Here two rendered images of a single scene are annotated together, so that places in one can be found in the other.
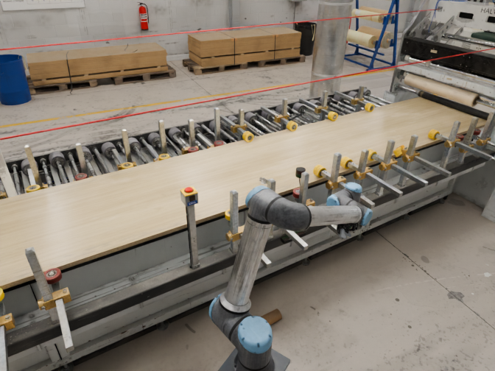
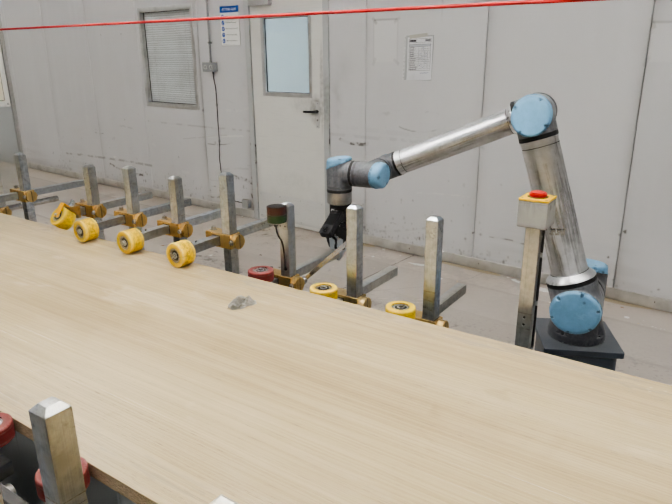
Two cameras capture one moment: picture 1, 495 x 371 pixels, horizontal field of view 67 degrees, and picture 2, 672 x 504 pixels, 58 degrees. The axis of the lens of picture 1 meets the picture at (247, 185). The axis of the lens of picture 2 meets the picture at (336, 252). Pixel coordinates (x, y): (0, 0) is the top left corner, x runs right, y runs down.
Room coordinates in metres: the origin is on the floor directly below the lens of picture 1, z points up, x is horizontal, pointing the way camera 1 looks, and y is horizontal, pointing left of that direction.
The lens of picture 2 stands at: (2.58, 1.37, 1.55)
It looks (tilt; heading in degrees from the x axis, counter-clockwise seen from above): 18 degrees down; 246
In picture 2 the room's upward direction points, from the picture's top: straight up
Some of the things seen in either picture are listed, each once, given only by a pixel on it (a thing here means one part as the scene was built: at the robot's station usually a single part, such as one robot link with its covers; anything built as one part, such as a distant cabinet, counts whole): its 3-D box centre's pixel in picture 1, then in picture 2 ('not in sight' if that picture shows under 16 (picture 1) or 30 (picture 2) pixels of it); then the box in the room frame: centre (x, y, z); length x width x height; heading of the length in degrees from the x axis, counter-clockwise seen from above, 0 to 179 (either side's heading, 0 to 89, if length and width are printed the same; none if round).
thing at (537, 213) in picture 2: (189, 196); (536, 212); (1.58, 0.30, 1.18); 0.07 x 0.07 x 0.08; 31
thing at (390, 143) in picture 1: (384, 170); (135, 228); (2.37, -0.99, 0.91); 0.03 x 0.03 x 0.48; 31
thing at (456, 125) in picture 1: (448, 149); (28, 205); (2.76, -1.63, 0.90); 0.03 x 0.03 x 0.48; 31
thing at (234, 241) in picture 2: (335, 182); (225, 238); (2.12, -0.59, 0.95); 0.13 x 0.06 x 0.05; 121
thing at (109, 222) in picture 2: (396, 168); (141, 213); (2.34, -1.06, 0.95); 0.50 x 0.04 x 0.04; 31
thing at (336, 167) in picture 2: (351, 194); (339, 174); (1.70, -0.57, 1.14); 0.10 x 0.09 x 0.12; 130
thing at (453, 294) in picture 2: (248, 242); (432, 311); (1.66, -0.01, 0.82); 0.43 x 0.03 x 0.04; 31
